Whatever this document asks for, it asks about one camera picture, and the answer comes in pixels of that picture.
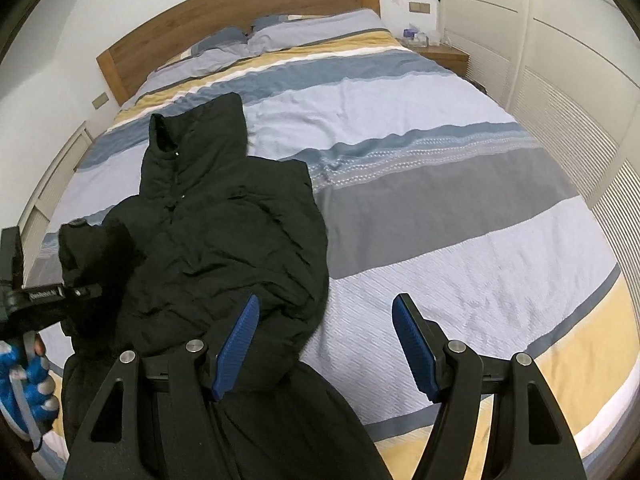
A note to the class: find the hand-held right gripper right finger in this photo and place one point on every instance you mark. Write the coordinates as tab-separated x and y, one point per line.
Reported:
412	345

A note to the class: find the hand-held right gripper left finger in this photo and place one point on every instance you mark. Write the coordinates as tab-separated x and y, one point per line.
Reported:
235	345

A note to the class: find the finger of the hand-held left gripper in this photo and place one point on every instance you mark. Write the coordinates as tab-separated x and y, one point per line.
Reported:
70	294

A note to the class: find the black padded jacket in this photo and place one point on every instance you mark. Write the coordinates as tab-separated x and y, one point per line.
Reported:
225	230

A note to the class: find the person's left hand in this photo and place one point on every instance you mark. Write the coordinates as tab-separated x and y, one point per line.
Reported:
30	380

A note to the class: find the white low cabinet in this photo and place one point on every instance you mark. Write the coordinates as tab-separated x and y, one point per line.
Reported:
50	185

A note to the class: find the striped duvet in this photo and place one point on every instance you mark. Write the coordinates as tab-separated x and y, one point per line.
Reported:
450	210

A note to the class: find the blue grey pillow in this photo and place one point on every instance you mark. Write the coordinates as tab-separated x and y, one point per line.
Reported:
210	47
310	27

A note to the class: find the wooden nightstand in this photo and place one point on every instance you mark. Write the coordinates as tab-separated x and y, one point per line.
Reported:
445	56

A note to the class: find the clear plastic container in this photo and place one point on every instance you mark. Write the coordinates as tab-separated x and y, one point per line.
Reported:
429	38

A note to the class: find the small purple box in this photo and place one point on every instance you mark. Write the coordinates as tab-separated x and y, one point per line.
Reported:
410	33

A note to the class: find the white wardrobe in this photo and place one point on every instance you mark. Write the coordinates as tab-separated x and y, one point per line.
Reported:
550	35

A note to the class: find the wooden headboard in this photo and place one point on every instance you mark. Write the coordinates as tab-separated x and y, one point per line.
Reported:
250	5

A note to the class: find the wall switch plate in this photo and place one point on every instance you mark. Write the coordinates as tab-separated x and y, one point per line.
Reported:
100	100
419	7

